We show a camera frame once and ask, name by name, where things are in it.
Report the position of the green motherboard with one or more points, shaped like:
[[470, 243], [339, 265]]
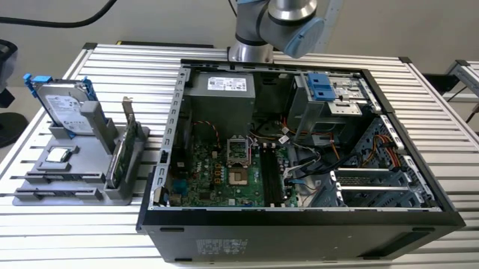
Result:
[[210, 179]]

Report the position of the CPU socket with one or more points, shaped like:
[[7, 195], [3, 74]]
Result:
[[239, 176]]

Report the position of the grey parts rack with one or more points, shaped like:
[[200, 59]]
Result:
[[86, 162]]

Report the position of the black swivel chair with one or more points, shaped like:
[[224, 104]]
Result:
[[11, 126]]

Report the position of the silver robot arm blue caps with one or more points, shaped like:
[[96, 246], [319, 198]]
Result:
[[284, 11]]

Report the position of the hard disk in blue carrier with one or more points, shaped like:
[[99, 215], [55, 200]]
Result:
[[60, 106]]

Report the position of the metal optical drive cage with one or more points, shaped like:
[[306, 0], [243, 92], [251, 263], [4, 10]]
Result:
[[310, 112]]

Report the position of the black box beside table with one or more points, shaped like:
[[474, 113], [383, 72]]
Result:
[[442, 82]]

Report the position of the blue plastic drive latch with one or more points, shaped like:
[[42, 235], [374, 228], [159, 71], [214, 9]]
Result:
[[319, 87]]

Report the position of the perforated metal strip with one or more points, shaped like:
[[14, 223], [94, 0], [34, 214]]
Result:
[[332, 16]]

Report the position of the grey power supply unit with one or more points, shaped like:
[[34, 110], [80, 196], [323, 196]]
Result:
[[220, 112]]

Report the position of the metal disk bay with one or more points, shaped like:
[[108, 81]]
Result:
[[374, 188]]

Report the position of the black open PC case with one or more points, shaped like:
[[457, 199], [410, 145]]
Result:
[[262, 241]]

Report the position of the black case fan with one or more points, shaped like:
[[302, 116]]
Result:
[[184, 134]]

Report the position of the metal slat side table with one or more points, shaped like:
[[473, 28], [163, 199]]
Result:
[[463, 70]]

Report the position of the silver CPU chip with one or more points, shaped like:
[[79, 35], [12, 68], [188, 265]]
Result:
[[58, 155]]

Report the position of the RAM slot with white clips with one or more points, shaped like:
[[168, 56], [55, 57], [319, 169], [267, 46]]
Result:
[[270, 176]]

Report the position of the green graphics card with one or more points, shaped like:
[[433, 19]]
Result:
[[126, 145]]

